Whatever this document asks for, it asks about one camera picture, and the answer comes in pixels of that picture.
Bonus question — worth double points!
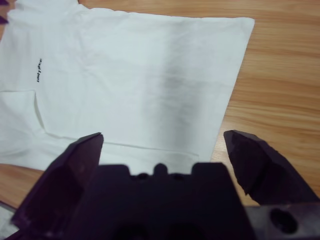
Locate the white t-shirt with small print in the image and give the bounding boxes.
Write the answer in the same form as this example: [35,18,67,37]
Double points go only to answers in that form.
[0,0,256,179]

